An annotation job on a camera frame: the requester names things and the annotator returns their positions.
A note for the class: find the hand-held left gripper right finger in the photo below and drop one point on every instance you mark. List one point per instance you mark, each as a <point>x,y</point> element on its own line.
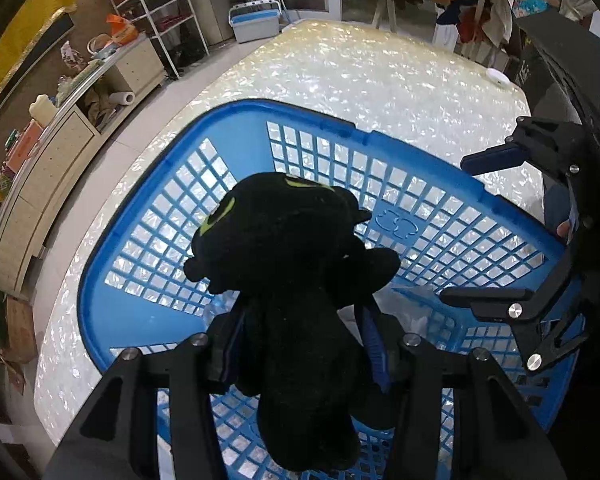
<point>375,352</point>

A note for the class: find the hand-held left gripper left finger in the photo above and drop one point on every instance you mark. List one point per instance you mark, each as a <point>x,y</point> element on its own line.
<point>230,347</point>

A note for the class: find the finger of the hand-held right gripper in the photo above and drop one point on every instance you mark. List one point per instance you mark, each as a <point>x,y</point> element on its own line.
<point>495,157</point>
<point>485,300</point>

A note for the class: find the black plush toy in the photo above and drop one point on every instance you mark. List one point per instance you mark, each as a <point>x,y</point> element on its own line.
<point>290,285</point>

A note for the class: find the blue plastic basket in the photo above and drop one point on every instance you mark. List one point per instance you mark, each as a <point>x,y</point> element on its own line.
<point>400,220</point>

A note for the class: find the person's right hand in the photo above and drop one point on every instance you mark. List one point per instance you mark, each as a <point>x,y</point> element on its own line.
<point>563,229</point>

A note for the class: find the clear plastic bag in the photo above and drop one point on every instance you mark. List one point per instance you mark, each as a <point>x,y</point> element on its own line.
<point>405,310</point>

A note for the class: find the white round object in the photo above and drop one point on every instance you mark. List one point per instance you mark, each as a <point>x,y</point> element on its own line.
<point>498,77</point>

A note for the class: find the wooden rack with clothes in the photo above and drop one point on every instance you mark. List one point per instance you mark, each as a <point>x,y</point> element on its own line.
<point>480,15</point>

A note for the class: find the cardboard box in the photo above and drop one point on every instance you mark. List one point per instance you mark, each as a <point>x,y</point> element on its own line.
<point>20,330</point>

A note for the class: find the cream television cabinet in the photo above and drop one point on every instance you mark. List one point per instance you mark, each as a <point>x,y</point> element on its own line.
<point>45,170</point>

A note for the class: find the white paper roll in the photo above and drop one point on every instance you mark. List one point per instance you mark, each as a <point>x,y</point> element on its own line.
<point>122,98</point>

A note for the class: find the blue and white bucket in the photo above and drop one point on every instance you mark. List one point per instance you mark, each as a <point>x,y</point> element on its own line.
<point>255,22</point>

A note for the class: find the pink box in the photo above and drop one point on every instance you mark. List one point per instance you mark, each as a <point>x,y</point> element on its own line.
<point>25,145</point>

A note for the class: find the orange bag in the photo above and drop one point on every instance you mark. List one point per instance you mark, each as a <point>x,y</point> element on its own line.
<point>122,30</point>

